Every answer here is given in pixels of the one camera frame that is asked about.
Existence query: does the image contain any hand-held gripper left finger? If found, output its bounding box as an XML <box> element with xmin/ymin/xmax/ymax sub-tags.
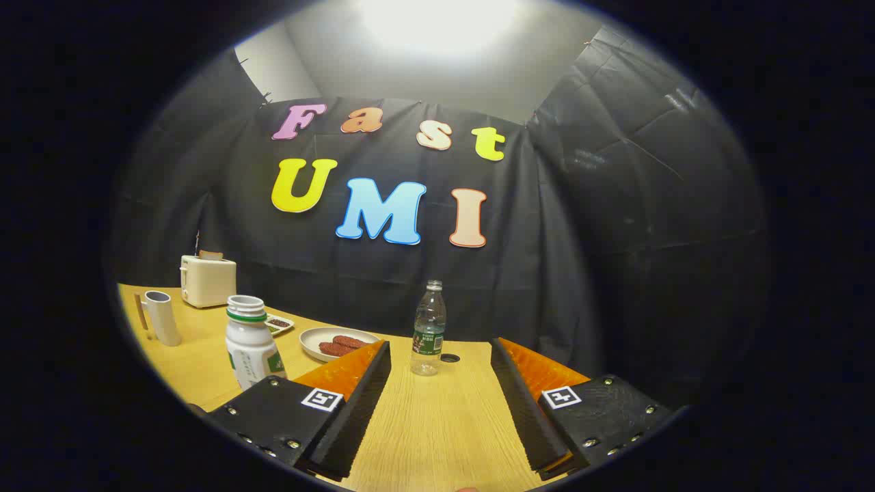
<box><xmin>205</xmin><ymin>340</ymin><xmax>392</xmax><ymax>482</ymax></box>

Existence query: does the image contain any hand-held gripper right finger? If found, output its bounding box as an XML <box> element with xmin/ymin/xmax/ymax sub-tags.
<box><xmin>490</xmin><ymin>337</ymin><xmax>674</xmax><ymax>481</ymax></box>

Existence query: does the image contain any white juice bottle green label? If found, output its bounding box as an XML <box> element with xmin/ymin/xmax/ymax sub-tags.
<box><xmin>225</xmin><ymin>295</ymin><xmax>288</xmax><ymax>391</ymax></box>

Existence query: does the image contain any white cup wooden handle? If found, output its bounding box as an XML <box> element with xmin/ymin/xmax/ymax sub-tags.
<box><xmin>134</xmin><ymin>290</ymin><xmax>183</xmax><ymax>347</ymax></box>

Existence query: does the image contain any clear plastic water bottle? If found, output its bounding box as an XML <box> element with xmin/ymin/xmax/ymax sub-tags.
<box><xmin>410</xmin><ymin>279</ymin><xmax>447</xmax><ymax>377</ymax></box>

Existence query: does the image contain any wooden table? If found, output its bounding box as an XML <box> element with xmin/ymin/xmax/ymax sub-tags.
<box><xmin>118</xmin><ymin>284</ymin><xmax>589</xmax><ymax>492</ymax></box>

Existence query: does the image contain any white oval plate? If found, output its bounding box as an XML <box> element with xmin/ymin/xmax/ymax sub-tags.
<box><xmin>299</xmin><ymin>327</ymin><xmax>380</xmax><ymax>363</ymax></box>

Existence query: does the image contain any black backdrop cloth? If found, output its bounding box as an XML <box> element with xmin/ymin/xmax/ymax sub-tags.
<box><xmin>109</xmin><ymin>24</ymin><xmax>770</xmax><ymax>411</ymax></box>

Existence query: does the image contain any cream toaster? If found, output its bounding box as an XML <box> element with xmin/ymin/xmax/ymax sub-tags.
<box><xmin>180</xmin><ymin>254</ymin><xmax>237</xmax><ymax>309</ymax></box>

